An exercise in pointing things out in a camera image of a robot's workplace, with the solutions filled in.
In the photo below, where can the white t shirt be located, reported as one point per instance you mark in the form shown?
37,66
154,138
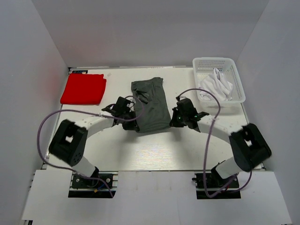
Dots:
217,84

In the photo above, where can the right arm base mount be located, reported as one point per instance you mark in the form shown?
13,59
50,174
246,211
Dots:
229,192

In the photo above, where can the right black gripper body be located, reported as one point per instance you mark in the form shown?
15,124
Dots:
179,120

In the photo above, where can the blue label sticker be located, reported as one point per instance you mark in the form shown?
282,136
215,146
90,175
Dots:
79,72

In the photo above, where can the grey t shirt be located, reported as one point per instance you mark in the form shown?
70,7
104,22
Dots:
152,107

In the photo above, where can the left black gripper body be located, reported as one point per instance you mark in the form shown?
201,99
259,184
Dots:
129,125

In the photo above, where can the red folded t shirt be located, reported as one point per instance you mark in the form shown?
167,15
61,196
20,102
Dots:
84,89

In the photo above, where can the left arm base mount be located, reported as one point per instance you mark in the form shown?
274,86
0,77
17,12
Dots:
93,189

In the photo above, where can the white plastic basket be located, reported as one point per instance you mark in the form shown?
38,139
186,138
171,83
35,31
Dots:
204,65

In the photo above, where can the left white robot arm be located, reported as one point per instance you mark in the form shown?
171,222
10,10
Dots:
68,143

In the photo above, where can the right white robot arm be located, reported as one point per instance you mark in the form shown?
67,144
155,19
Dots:
248,145

